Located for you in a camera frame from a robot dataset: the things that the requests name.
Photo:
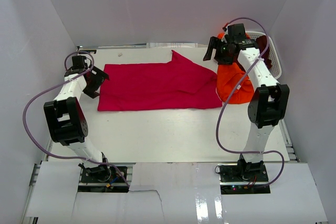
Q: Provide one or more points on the dark maroon t shirt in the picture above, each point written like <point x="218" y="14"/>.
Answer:
<point x="262" y="43"/>

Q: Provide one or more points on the orange t shirt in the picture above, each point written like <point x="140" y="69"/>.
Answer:
<point x="227" y="77"/>

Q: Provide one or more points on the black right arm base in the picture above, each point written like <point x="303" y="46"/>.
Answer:
<point x="232" y="183"/>

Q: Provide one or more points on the white plastic basket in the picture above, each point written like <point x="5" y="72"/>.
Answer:
<point x="275" y="70"/>

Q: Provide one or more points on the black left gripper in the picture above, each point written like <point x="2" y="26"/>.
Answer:
<point x="99" y="76"/>

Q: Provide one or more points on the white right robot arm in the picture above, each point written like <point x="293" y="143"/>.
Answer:
<point x="269" y="101"/>

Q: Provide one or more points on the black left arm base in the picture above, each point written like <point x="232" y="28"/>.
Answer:
<point x="103" y="179"/>

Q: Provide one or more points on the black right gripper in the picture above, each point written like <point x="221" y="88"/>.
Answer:
<point x="223" y="61"/>

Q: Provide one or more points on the magenta t shirt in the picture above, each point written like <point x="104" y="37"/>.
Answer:
<point x="177" y="84"/>

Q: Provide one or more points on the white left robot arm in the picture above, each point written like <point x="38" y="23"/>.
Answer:
<point x="66" y="121"/>

